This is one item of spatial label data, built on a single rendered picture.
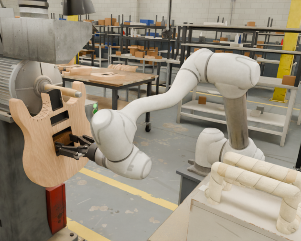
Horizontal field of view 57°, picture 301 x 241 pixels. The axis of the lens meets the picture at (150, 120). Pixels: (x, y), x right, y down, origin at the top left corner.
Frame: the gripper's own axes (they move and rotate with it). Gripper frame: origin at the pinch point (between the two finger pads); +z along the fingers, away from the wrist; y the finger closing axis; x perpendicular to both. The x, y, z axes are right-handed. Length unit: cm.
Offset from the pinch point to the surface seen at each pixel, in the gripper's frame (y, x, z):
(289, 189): -11, 16, -84
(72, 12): 16, 49, 1
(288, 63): 681, -113, -9
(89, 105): 33.4, 1.0, 17.5
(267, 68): 1082, -228, 103
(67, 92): 6.8, 19.3, 0.9
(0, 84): -3.9, 21.5, 29.6
